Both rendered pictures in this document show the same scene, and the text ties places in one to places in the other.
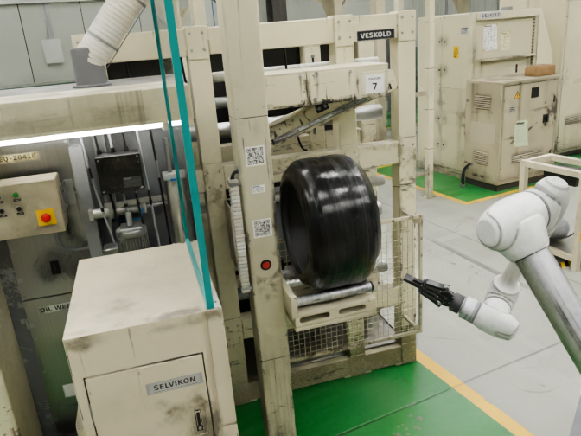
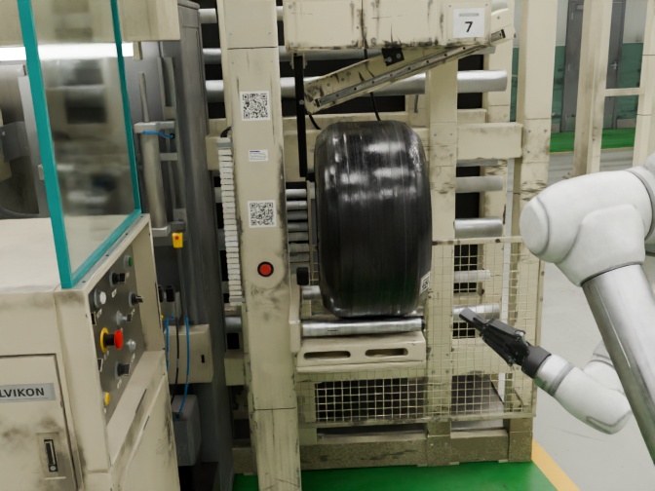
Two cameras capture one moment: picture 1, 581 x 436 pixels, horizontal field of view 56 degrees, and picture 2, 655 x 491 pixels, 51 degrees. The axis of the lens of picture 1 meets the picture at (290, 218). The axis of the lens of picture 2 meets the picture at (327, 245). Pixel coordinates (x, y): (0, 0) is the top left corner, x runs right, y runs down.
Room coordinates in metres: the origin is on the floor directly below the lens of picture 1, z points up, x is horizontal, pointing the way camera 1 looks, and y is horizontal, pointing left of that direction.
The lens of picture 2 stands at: (0.27, -0.48, 1.68)
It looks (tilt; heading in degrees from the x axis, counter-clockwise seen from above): 17 degrees down; 13
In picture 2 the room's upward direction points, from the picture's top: 2 degrees counter-clockwise
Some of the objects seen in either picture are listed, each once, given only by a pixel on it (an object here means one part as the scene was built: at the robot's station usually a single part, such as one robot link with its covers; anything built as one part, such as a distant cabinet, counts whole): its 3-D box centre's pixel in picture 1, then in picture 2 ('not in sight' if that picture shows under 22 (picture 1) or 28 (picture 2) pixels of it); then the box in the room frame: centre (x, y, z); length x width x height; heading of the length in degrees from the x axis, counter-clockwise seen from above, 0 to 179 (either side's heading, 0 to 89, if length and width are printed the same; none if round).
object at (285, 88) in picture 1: (315, 85); (383, 23); (2.48, -0.16, 1.71); 0.61 x 0.25 x 0.15; 105
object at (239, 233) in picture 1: (240, 235); (232, 222); (2.03, 0.20, 1.19); 0.05 x 0.04 x 0.48; 15
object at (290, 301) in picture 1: (282, 288); (296, 310); (2.12, 0.06, 0.90); 0.40 x 0.03 x 0.10; 15
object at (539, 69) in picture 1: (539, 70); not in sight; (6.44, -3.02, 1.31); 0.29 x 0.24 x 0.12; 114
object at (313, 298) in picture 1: (333, 293); (361, 325); (2.03, -0.15, 0.90); 0.35 x 0.05 x 0.05; 105
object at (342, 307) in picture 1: (333, 308); (360, 347); (2.03, -0.15, 0.83); 0.36 x 0.09 x 0.06; 105
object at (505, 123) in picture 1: (510, 131); not in sight; (6.43, -2.71, 0.62); 0.91 x 0.58 x 1.25; 114
